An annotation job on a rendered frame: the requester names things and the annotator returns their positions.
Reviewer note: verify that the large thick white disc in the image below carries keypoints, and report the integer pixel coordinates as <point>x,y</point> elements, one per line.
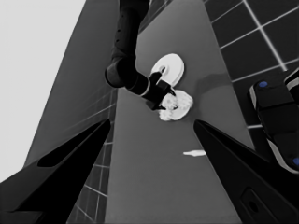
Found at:
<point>174,67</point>

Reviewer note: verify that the white round carrier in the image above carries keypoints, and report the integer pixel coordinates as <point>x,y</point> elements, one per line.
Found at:
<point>183,112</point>

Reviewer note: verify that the dark robot body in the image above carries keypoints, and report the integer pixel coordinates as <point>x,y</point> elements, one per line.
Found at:
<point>274,105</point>

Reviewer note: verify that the small white T-shaped piece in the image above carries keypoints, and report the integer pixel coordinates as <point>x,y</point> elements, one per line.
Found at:
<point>194,153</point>

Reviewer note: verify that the small white gear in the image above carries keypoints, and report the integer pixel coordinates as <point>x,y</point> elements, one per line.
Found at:
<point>165,116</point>
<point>168,102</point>

